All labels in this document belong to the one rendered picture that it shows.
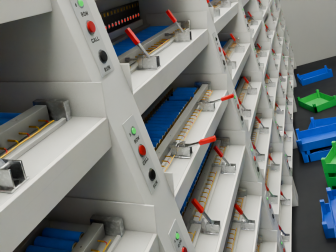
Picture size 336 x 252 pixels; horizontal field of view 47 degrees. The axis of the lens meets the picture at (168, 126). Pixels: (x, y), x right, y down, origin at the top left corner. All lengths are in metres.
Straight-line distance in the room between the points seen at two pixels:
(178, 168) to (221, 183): 0.32
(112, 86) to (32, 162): 0.18
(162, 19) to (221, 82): 0.26
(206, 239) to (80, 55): 0.52
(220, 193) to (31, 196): 0.69
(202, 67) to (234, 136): 0.25
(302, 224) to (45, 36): 1.75
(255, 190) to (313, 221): 0.79
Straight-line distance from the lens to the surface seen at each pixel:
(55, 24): 0.53
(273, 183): 1.80
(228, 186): 1.06
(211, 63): 1.20
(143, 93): 0.66
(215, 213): 0.96
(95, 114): 0.54
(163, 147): 0.80
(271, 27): 3.29
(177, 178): 0.74
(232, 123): 1.26
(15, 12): 0.47
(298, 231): 2.05
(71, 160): 0.46
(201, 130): 0.93
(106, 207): 0.61
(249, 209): 1.30
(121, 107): 0.57
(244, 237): 1.19
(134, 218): 0.60
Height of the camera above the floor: 1.23
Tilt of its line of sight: 17 degrees down
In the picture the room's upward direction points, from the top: 21 degrees counter-clockwise
